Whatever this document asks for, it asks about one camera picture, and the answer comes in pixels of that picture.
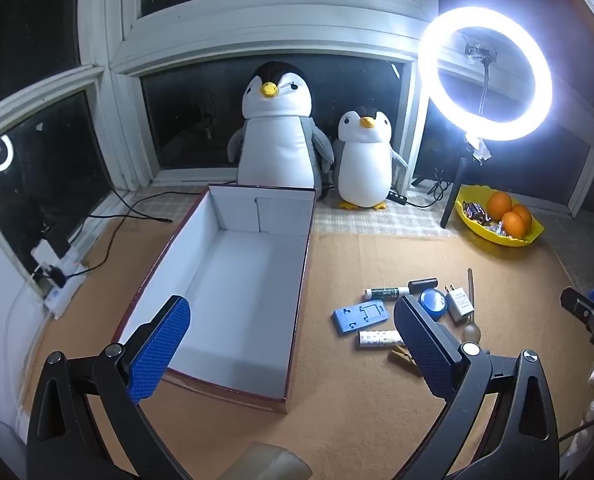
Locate red cardboard box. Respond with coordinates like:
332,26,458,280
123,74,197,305
112,184,318,415

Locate tangled black cords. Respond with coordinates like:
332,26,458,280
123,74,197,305
407,169,452,209

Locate pile of wrapped candies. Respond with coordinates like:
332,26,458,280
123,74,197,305
463,201,508,237

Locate white green glue stick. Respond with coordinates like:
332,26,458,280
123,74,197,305
364,286,410,301

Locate wooden clothespin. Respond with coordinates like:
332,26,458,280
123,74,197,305
388,342,422,376

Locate black tripod stand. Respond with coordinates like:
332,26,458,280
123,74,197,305
439,132,492,229

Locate small penguin plush toy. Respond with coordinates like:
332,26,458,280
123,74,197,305
331,106,408,211

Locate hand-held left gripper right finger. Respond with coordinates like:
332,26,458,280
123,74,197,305
393,294,560,480

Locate orange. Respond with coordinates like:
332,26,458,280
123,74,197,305
511,203,534,229
500,211,525,237
486,191,512,221

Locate white cable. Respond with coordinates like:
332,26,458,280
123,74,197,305
7,265,45,311

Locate white plug adapter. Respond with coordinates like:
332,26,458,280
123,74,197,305
31,241,58,267

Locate large penguin plush toy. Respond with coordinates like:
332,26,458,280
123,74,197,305
227,61,335,191

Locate yellow fruit bowl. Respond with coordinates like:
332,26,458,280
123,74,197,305
455,185,545,247

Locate large black plug adapter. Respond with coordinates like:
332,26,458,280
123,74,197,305
44,225,75,257

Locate white power strip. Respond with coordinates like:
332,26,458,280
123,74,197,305
42,255,90,318

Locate white ring light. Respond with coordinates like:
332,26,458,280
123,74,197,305
417,6,554,143

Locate blue phone stand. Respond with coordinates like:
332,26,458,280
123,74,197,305
332,299,388,336

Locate grey spoon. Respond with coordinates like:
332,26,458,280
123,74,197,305
461,268,482,343

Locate white usb charger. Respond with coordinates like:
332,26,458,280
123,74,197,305
444,284,474,323

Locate black cable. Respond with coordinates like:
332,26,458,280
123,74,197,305
74,180,235,276
72,212,174,241

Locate blue round tin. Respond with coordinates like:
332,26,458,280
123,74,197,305
420,289,448,318

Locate white patterned tube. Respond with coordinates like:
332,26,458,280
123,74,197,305
356,329,402,350

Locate checked cloth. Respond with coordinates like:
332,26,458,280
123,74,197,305
142,185,462,238

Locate white window frame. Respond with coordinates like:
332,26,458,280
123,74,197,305
0,0,594,221

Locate phone holder clip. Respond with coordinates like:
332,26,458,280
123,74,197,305
464,40,498,121

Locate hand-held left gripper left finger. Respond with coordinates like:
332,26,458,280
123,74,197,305
27,295,192,480

